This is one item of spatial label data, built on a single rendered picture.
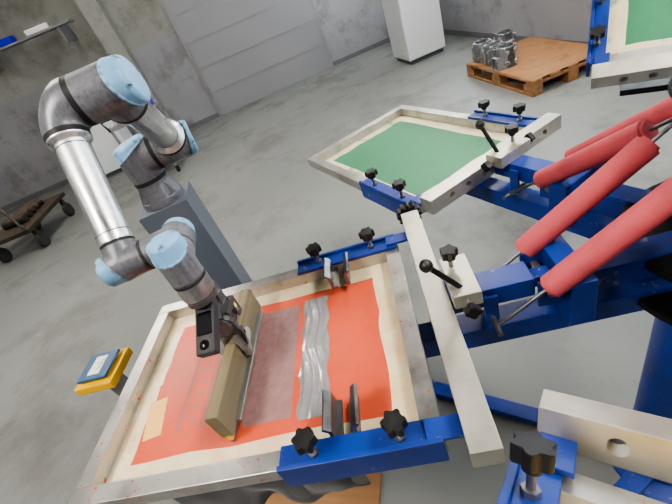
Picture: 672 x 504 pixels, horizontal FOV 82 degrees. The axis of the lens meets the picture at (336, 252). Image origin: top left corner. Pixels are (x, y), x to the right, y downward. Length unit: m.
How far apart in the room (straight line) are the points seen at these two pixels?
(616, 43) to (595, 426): 1.31
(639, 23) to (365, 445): 1.49
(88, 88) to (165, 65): 7.48
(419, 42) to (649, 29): 5.32
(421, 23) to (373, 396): 6.29
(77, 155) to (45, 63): 7.95
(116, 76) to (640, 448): 1.10
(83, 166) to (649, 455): 1.08
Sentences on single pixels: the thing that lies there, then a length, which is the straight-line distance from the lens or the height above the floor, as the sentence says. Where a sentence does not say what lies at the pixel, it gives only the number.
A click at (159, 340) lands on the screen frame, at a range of 1.29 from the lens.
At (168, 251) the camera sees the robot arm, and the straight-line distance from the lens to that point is 0.82.
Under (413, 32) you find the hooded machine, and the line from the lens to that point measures 6.75.
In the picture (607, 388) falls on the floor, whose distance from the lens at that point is 1.98.
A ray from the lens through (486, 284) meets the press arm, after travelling 0.87.
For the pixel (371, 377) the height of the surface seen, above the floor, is 0.95.
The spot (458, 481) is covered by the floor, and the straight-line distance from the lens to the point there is 1.78.
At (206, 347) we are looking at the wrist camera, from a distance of 0.87.
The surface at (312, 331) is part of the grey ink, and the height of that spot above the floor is 0.96.
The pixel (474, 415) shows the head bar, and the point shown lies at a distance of 0.70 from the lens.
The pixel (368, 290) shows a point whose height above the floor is 0.95.
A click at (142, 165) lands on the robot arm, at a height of 1.35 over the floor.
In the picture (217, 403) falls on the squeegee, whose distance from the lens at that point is 0.88.
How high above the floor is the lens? 1.66
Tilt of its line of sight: 35 degrees down
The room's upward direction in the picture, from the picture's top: 23 degrees counter-clockwise
